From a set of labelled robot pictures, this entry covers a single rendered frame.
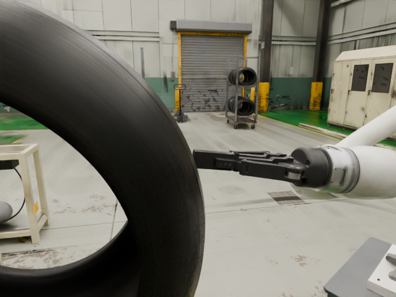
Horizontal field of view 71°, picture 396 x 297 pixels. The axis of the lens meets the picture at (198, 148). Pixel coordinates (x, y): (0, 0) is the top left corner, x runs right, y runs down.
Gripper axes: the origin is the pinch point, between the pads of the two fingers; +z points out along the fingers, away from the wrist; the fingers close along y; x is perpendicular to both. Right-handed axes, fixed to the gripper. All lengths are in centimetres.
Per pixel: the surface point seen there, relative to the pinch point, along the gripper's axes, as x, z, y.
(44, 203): 113, 89, -221
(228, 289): 117, -57, -107
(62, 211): 136, 79, -251
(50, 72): -11.4, 21.1, 17.7
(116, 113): -8.4, 15.4, 17.5
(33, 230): 124, 88, -191
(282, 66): -144, -582, -1098
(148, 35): -177, -12, -1097
